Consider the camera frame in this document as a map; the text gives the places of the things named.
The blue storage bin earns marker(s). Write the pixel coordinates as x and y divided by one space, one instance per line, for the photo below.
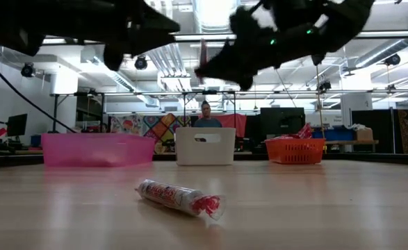
334 134

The large black screen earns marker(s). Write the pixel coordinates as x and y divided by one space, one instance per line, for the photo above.
281 119

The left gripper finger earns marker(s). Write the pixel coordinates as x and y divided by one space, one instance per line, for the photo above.
148 41
155 21

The black computer monitor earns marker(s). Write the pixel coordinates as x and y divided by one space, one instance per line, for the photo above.
17 125

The black overhead light bar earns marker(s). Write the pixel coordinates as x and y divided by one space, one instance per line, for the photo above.
189 37

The black aluminium table frame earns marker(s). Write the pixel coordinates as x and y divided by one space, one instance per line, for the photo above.
363 158

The silver ceiling duct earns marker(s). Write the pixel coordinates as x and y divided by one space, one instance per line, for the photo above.
214 14

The white crumpled cloth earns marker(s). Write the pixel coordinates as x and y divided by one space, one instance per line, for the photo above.
354 126

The white plastic bin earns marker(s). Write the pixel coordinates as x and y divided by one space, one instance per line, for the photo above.
189 152

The wooden background table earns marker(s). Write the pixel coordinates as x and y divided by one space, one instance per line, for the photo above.
351 142

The orange cloth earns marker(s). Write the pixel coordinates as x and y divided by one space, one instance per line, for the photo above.
236 121

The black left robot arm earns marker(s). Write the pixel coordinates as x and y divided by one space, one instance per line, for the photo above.
12 21

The colourful patchwork quilt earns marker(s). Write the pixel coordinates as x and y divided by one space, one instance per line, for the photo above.
162 133

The person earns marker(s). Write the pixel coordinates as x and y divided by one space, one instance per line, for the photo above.
207 116

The orange plastic basket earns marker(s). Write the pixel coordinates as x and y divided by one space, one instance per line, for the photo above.
294 152

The cardboard box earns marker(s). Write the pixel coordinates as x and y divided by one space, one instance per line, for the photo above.
364 134

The black ceiling-mounted camera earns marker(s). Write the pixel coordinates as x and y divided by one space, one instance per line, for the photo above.
324 85
141 63
28 70
393 59

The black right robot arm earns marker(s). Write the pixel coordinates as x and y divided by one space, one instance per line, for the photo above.
342 21

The white cabinet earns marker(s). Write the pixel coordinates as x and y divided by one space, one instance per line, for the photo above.
356 102

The pink translucent plastic bin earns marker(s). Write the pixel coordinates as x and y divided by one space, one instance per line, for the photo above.
85 149

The black background rig frame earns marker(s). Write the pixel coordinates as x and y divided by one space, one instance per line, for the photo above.
210 92

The black partition panel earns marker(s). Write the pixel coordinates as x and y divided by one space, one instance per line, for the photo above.
384 128

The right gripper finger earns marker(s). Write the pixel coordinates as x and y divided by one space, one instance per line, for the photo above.
246 78
221 62

